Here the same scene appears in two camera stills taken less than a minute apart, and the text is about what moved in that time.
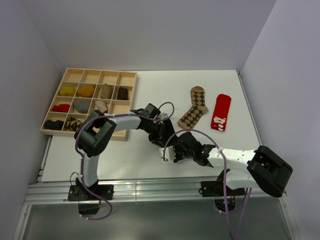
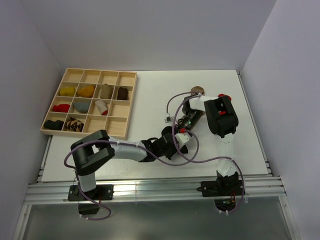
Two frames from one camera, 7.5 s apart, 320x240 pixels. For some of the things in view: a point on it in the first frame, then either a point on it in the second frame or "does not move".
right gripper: x=176 y=146 → x=178 y=125
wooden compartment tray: x=80 y=92 does not move
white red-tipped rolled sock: x=101 y=106 does not move
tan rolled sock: x=106 y=91 does not move
